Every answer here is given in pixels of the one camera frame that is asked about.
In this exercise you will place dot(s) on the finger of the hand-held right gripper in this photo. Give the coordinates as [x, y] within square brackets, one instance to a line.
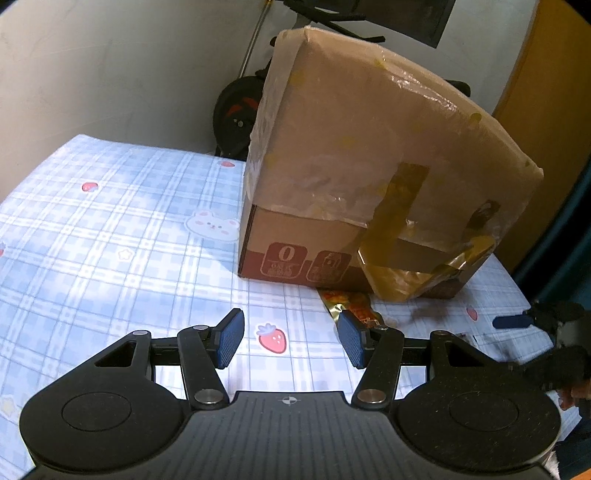
[510, 321]

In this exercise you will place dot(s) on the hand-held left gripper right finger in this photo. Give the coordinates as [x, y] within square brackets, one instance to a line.
[352, 339]

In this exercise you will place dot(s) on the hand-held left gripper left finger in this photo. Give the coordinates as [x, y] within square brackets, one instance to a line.
[229, 339]

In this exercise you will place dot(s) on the orange gold snack packet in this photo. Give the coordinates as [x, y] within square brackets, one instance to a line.
[358, 307]

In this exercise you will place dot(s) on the brown cardboard box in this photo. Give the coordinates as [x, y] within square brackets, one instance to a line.
[351, 138]

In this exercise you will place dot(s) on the person's right hand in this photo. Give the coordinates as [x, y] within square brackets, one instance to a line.
[575, 397]

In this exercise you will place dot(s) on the small dark wrapped snack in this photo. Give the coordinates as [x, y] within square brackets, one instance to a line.
[461, 338]

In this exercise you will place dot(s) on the blue curtain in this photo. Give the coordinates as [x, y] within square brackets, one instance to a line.
[563, 240]

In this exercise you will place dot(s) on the blue plaid printed sheet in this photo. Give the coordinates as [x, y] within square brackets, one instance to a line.
[115, 221]

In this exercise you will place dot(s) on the black exercise bike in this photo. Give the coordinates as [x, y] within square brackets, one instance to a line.
[235, 110]

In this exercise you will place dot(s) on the wooden door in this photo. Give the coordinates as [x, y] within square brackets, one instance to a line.
[545, 92]

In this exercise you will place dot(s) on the metal pole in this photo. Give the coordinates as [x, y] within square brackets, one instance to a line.
[251, 41]

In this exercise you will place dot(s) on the dark window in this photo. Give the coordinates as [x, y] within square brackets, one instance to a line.
[415, 18]

